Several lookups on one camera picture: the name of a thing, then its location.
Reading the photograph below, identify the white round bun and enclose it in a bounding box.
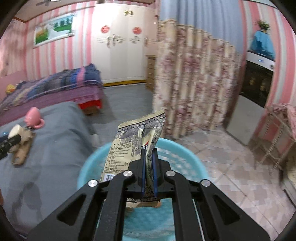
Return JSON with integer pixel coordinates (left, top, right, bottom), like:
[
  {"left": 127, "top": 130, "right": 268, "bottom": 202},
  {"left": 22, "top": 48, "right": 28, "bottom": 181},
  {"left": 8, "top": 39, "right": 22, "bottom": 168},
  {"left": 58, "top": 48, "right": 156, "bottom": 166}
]
[{"left": 8, "top": 125, "right": 23, "bottom": 138}]

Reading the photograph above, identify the framed wedding photo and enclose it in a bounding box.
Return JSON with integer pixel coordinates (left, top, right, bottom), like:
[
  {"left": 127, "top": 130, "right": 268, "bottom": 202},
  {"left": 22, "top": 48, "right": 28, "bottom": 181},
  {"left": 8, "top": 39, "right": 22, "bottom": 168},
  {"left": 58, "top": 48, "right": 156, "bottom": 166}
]
[{"left": 33, "top": 13, "right": 77, "bottom": 48}]

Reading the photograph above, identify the white wardrobe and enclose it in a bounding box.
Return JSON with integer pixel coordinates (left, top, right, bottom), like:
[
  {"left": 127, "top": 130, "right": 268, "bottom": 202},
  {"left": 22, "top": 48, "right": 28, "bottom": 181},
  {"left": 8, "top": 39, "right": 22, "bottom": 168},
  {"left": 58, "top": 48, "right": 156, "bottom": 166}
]
[{"left": 91, "top": 3, "right": 157, "bottom": 84}]

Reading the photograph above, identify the pink cloth on table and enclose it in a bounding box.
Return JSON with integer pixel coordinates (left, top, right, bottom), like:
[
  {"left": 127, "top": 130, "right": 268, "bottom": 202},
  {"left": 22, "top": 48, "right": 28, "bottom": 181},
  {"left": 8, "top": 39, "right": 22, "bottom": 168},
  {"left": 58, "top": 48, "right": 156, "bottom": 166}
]
[{"left": 272, "top": 103, "right": 295, "bottom": 140}]

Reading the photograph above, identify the bed with plaid quilt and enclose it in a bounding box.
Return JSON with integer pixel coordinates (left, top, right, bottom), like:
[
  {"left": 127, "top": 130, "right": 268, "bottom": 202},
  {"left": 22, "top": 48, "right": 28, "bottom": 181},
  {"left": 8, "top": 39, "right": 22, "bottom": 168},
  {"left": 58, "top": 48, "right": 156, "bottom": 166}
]
[{"left": 1, "top": 64, "right": 103, "bottom": 125}]

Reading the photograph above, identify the wooden desk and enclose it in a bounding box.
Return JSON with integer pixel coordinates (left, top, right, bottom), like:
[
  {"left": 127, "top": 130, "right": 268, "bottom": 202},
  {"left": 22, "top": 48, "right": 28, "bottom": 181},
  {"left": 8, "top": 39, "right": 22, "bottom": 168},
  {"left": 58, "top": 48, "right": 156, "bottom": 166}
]
[{"left": 146, "top": 55, "right": 156, "bottom": 91}]

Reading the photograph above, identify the yellow duck plush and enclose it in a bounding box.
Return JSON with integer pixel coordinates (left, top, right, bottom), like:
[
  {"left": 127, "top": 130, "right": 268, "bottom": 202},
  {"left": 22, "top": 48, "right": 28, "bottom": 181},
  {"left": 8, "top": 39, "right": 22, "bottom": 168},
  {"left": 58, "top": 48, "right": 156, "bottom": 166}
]
[{"left": 6, "top": 84, "right": 16, "bottom": 95}]

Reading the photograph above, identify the floral divider curtain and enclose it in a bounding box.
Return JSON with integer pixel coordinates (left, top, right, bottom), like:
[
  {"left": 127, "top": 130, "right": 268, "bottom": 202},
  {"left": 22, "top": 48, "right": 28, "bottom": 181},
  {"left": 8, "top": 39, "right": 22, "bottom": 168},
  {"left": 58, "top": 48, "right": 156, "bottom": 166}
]
[{"left": 152, "top": 1, "right": 244, "bottom": 139}]

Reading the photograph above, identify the ceiling fan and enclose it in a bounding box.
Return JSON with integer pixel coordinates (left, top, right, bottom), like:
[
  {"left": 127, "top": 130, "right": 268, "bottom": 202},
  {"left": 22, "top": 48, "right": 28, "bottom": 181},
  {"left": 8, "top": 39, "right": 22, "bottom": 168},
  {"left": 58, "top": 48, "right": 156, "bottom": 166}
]
[{"left": 36, "top": 0, "right": 61, "bottom": 6}]

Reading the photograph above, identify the grey table cloth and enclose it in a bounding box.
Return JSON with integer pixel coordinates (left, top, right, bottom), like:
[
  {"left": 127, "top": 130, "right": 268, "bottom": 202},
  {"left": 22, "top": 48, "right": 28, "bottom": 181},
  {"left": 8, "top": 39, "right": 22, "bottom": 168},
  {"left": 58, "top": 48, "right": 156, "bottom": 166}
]
[{"left": 1, "top": 102, "right": 93, "bottom": 236}]

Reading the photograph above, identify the silver snack packet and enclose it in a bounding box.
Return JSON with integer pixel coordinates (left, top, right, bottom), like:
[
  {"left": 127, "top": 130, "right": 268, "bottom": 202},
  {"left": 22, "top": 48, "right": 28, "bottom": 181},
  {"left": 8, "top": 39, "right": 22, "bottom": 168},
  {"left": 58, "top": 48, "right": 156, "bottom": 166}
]
[{"left": 100, "top": 110, "right": 166, "bottom": 208}]

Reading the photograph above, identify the turquoise plastic laundry basket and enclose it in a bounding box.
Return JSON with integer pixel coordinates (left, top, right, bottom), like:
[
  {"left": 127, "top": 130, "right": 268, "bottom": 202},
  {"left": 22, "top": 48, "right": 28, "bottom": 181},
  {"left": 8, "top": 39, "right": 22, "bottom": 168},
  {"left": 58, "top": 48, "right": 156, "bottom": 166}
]
[{"left": 76, "top": 138, "right": 210, "bottom": 241}]

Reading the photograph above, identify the blue cloth cover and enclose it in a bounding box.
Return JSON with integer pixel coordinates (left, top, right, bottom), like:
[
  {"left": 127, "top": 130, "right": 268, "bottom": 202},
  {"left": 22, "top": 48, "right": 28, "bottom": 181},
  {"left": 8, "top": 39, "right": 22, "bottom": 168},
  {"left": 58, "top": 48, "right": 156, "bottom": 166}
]
[{"left": 250, "top": 31, "right": 275, "bottom": 61}]

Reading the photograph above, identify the wicker side table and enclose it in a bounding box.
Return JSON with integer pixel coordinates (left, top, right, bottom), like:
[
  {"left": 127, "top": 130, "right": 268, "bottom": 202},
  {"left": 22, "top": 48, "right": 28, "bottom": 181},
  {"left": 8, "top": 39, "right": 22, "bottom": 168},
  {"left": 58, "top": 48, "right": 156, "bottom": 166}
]
[{"left": 253, "top": 106, "right": 295, "bottom": 169}]

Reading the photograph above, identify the beige drawstring pouch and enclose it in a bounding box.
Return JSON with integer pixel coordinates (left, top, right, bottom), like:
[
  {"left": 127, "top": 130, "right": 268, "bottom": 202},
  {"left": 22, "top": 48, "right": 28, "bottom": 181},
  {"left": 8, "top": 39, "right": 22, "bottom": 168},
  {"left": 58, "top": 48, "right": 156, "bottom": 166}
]
[{"left": 11, "top": 129, "right": 35, "bottom": 153}]

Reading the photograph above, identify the pink pig mug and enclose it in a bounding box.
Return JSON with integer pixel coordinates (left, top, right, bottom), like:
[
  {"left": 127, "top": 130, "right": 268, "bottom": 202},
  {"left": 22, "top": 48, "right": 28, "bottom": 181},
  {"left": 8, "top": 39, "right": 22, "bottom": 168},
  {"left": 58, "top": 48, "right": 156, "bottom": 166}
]
[{"left": 24, "top": 107, "right": 45, "bottom": 129}]

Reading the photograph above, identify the tan phone case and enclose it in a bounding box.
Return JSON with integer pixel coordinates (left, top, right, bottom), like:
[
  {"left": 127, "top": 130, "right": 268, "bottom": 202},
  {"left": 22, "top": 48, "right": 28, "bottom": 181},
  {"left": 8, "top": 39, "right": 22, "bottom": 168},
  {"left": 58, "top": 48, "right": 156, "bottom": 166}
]
[{"left": 11, "top": 137, "right": 34, "bottom": 166}]

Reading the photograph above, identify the water dispenser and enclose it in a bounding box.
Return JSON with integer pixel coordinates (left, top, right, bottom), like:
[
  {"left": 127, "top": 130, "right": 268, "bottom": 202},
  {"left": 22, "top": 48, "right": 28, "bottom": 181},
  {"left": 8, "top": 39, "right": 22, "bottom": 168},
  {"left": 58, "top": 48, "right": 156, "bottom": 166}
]
[{"left": 226, "top": 51, "right": 275, "bottom": 145}]

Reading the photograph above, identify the small potted plant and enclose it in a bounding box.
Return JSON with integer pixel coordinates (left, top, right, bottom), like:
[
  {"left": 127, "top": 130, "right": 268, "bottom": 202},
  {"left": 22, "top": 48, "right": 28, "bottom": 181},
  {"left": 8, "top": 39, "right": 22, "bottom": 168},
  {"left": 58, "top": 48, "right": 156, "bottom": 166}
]
[{"left": 256, "top": 20, "right": 270, "bottom": 33}]

